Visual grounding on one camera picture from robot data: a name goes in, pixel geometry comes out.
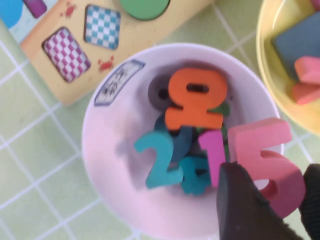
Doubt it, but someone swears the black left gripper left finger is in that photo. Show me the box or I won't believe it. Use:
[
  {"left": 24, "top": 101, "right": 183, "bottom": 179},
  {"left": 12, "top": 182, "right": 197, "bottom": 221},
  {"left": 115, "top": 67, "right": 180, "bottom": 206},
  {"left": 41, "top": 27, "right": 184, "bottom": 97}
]
[{"left": 216, "top": 161, "right": 290, "bottom": 240}]

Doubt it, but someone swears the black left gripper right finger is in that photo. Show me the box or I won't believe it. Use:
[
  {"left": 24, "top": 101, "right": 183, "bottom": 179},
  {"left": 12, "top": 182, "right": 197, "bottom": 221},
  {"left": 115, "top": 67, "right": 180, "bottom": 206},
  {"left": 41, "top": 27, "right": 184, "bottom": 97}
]
[{"left": 299, "top": 162, "right": 320, "bottom": 240}]

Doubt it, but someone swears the pink wooden number five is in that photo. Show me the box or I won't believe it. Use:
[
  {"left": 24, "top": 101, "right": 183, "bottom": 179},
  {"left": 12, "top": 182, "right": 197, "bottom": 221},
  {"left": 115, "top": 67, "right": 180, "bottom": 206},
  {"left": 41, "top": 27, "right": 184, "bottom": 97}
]
[{"left": 226, "top": 117, "right": 307, "bottom": 218}]

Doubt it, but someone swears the pink plastic bowl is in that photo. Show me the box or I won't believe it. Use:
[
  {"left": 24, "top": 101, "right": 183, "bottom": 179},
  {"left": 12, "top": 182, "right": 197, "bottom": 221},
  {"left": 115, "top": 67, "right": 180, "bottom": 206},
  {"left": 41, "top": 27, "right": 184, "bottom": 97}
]
[{"left": 81, "top": 42, "right": 285, "bottom": 240}]

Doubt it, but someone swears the yellow plastic bowl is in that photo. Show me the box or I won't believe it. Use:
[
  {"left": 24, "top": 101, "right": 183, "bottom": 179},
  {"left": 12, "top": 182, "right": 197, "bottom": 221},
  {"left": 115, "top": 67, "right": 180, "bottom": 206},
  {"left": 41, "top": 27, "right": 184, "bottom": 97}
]
[{"left": 256, "top": 0, "right": 320, "bottom": 135}]

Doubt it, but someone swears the dark blue wooden square piece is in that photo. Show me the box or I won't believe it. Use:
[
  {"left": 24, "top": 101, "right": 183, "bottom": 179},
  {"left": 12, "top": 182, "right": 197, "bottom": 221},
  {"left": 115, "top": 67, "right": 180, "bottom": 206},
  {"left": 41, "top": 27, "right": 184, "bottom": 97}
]
[{"left": 271, "top": 11, "right": 320, "bottom": 82}]

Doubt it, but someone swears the paper label on pink bowl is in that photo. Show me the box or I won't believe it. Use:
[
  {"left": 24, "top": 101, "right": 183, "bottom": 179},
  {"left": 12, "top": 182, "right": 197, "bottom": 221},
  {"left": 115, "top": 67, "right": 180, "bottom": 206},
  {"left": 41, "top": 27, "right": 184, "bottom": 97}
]
[{"left": 94, "top": 59, "right": 146, "bottom": 107}]

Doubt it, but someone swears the colourful wooden puzzle board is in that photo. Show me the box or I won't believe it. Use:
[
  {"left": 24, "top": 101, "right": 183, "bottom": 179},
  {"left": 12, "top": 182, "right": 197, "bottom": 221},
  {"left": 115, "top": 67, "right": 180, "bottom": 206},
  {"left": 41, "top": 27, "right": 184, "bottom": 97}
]
[{"left": 0, "top": 0, "right": 216, "bottom": 108}]

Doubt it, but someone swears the green wooden circle piece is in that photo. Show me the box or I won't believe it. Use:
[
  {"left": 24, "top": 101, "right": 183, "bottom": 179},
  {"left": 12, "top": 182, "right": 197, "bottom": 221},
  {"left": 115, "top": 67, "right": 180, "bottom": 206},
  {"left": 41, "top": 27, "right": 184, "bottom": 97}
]
[{"left": 119, "top": 0, "right": 171, "bottom": 21}]

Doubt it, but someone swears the teal wooden number four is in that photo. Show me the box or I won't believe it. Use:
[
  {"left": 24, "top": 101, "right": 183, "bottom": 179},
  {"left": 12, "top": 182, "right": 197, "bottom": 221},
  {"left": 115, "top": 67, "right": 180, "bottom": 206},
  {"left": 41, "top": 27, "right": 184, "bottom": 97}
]
[{"left": 179, "top": 156, "right": 218, "bottom": 196}]

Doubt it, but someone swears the magenta wooden number one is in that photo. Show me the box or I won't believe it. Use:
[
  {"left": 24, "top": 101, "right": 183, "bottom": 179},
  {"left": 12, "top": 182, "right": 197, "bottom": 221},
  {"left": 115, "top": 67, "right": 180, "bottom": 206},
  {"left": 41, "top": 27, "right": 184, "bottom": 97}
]
[{"left": 198, "top": 129, "right": 227, "bottom": 188}]

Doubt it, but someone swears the dark blue wooden number nine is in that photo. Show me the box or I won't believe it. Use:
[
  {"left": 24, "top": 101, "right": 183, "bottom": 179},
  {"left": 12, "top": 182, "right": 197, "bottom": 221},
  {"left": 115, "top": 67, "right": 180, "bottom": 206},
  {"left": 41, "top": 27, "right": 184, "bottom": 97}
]
[{"left": 153, "top": 113, "right": 200, "bottom": 161}]

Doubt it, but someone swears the teal wooden number two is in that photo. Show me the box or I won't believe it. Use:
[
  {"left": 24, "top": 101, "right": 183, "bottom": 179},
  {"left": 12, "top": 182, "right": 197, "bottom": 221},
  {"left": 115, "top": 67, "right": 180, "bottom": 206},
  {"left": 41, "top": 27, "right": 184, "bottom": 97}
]
[{"left": 134, "top": 131, "right": 186, "bottom": 190}]

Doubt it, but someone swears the orange wooden number ten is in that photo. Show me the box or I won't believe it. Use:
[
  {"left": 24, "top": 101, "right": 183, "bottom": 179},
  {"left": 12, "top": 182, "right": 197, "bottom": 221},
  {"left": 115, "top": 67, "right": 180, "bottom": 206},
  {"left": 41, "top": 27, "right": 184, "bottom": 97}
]
[{"left": 164, "top": 67, "right": 229, "bottom": 131}]

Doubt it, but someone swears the grey wooden number eight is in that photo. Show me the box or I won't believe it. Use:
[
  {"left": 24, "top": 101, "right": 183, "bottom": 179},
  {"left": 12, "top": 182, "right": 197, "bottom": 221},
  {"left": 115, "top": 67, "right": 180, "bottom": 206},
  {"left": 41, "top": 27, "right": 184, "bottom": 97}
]
[{"left": 147, "top": 74, "right": 173, "bottom": 111}]

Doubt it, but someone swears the green checked tablecloth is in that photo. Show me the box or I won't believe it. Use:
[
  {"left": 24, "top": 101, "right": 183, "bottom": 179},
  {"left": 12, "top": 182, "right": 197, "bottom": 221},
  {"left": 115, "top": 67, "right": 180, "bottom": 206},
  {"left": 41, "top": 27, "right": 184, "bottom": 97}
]
[{"left": 0, "top": 0, "right": 320, "bottom": 240}]

